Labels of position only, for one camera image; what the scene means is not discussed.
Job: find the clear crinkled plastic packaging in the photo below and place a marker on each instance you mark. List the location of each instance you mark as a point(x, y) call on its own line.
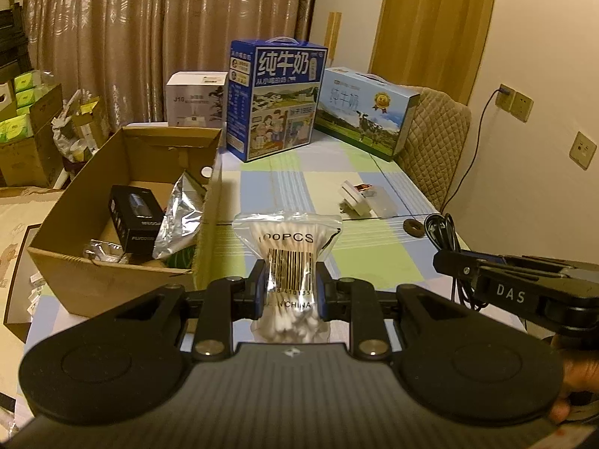
point(105, 250)

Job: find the white plastic bag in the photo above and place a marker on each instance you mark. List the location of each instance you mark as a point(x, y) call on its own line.
point(63, 126)

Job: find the beige wall socket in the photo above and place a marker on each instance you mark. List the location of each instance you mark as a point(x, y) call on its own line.
point(582, 150)
point(523, 107)
point(505, 98)

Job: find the dark blue milk carton box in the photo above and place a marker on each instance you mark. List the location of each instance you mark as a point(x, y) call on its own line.
point(276, 103)

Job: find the charger plug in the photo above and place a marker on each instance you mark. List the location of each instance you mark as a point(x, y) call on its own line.
point(504, 90)

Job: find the wooden slat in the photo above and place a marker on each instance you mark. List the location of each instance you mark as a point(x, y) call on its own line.
point(333, 39)

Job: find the beige patterned curtain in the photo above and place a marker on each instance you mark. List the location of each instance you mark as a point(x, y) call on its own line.
point(140, 32)

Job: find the cotton swab bag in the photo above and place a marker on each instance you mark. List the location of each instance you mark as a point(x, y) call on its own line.
point(285, 238)

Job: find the black product box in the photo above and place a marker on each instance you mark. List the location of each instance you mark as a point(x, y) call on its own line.
point(135, 217)

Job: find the white appliance box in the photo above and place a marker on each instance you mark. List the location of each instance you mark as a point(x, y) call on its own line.
point(196, 98)

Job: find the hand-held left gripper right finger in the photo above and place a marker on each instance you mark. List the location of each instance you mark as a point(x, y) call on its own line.
point(322, 290)

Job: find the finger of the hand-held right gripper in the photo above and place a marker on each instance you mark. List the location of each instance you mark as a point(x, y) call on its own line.
point(456, 266)
point(489, 257)

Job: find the small yellow carton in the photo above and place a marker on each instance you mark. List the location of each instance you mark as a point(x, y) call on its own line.
point(93, 121)

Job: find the brown cardboard box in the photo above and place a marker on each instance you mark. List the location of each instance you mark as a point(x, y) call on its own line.
point(117, 285)

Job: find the checkered tablecloth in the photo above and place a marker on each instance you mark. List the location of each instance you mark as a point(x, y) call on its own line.
point(299, 187)

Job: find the person's right hand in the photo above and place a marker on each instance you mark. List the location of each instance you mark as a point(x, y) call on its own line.
point(578, 379)

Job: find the light blue milk carton box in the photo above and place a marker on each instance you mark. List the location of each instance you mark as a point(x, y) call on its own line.
point(365, 112)

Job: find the green tissue packet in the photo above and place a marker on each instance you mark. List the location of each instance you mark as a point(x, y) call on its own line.
point(30, 80)
point(28, 98)
point(14, 130)
point(23, 110)

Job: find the silver foil bag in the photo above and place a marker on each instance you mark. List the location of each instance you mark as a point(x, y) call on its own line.
point(180, 215)

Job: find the black metal rack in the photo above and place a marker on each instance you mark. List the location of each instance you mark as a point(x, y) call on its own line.
point(11, 23)

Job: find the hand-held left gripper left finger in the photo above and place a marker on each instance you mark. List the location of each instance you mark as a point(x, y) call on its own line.
point(258, 287)

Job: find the quilted beige chair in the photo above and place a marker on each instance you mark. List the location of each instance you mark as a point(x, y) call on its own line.
point(433, 145)

